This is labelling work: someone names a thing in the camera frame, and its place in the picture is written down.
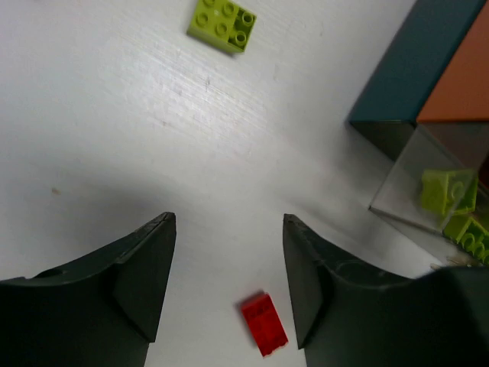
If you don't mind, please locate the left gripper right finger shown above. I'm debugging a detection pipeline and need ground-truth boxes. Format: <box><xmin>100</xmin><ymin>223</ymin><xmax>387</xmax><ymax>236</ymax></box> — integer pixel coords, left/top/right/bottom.
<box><xmin>283</xmin><ymin>214</ymin><xmax>488</xmax><ymax>366</ymax></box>

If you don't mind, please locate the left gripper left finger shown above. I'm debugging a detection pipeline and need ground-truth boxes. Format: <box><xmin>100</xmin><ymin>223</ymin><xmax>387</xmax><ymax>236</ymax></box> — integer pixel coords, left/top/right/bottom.
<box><xmin>1</xmin><ymin>212</ymin><xmax>176</xmax><ymax>366</ymax></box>

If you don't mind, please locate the olive small lego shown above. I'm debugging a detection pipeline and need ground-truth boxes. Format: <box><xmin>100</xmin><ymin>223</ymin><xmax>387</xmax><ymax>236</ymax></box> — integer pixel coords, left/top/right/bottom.
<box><xmin>443</xmin><ymin>216</ymin><xmax>488</xmax><ymax>265</ymax></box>

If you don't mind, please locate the lime small lego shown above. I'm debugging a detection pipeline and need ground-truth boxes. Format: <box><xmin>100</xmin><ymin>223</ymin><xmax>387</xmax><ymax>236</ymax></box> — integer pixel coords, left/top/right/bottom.
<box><xmin>420</xmin><ymin>169</ymin><xmax>478</xmax><ymax>216</ymax></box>

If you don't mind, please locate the transparent drawer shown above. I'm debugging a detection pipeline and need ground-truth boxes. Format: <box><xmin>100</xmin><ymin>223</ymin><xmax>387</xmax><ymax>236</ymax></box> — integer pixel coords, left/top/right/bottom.
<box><xmin>370</xmin><ymin>122</ymin><xmax>488</xmax><ymax>234</ymax></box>

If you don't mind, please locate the lime lego near left arm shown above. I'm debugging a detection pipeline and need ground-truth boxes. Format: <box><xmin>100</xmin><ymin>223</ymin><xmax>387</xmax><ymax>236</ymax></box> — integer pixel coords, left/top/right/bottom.
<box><xmin>187</xmin><ymin>0</ymin><xmax>257</xmax><ymax>54</ymax></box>

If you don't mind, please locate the red lego centre left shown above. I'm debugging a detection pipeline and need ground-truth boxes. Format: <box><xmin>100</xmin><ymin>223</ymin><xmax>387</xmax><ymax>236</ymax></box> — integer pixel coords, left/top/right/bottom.
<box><xmin>239</xmin><ymin>291</ymin><xmax>289</xmax><ymax>358</ymax></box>

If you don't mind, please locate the teal drawer cabinet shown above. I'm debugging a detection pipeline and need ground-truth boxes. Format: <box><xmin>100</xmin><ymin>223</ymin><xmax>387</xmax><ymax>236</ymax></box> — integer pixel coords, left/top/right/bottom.
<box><xmin>348</xmin><ymin>0</ymin><xmax>485</xmax><ymax>161</ymax></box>

